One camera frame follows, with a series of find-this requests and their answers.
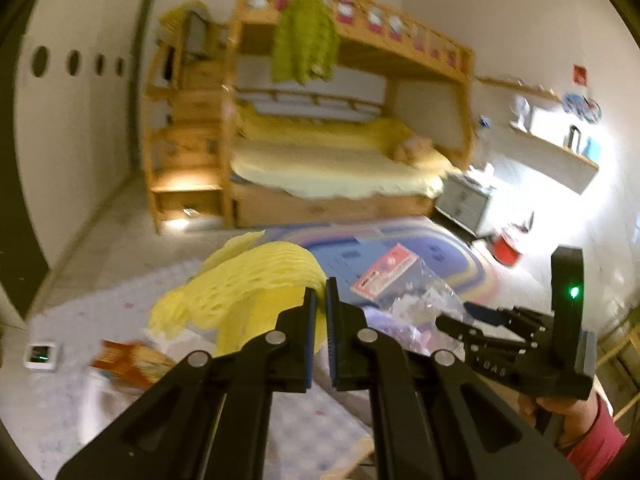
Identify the yellow foam net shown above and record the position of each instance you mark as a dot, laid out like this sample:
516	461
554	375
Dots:
250	285

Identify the person's right hand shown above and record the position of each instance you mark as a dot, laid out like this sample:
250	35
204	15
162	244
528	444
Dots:
577	417

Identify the brown teddy bear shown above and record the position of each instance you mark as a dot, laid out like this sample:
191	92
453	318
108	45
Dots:
412	150

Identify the pale yellow mattress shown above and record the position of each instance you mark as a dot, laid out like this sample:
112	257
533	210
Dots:
325	170

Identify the white digital device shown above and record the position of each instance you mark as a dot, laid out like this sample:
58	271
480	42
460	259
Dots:
40	355

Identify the white wardrobe with round holes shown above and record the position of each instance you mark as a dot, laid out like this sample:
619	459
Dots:
75	135

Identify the grey yellow clothes pile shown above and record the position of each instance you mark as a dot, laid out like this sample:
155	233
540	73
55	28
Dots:
185	22

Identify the pastel oval rug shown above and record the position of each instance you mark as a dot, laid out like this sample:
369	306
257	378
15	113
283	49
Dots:
450	255

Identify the wooden wall rail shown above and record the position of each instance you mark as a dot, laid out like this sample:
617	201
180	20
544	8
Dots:
520	87

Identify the orange snack pack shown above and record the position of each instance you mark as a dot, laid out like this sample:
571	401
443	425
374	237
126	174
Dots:
130	360

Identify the yellow blanket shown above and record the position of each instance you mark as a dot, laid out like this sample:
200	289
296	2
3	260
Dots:
320	130

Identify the wooden wall shelf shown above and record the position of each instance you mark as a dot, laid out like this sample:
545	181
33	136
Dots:
555	160

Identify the small blue white device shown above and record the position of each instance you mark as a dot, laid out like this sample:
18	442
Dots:
483	122

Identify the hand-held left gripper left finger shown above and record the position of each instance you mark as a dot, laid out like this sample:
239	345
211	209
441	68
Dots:
310	345

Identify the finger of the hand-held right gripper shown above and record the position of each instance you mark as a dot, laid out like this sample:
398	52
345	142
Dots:
457	331
510	321

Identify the white table fan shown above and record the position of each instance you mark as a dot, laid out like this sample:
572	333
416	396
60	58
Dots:
520	110

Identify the wooden bunk bed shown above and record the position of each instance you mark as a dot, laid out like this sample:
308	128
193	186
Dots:
330	210

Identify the red bin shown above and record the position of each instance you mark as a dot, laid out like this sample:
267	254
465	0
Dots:
505	250

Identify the clear plastic bag red label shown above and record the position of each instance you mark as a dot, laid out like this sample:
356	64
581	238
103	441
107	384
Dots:
390	270

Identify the green puffer jacket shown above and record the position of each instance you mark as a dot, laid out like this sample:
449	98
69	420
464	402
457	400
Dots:
305	35

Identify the grey nightstand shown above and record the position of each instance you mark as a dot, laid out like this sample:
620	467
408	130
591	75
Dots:
462	202

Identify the wooden stair drawers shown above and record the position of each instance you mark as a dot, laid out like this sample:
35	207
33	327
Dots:
190	145

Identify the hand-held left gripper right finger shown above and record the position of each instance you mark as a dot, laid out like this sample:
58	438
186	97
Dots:
332	345

